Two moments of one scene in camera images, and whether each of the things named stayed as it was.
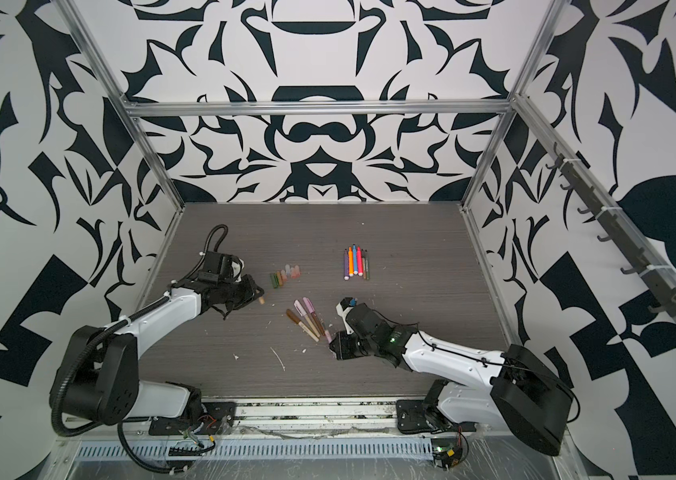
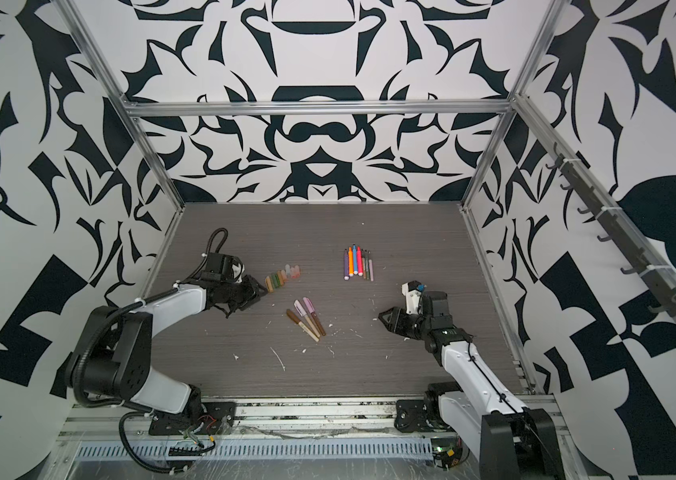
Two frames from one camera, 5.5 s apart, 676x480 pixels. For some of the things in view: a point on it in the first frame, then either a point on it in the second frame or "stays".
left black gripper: (251, 292) stays
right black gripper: (342, 352) → (398, 318)
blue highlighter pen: (355, 271) stays
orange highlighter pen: (350, 262) stays
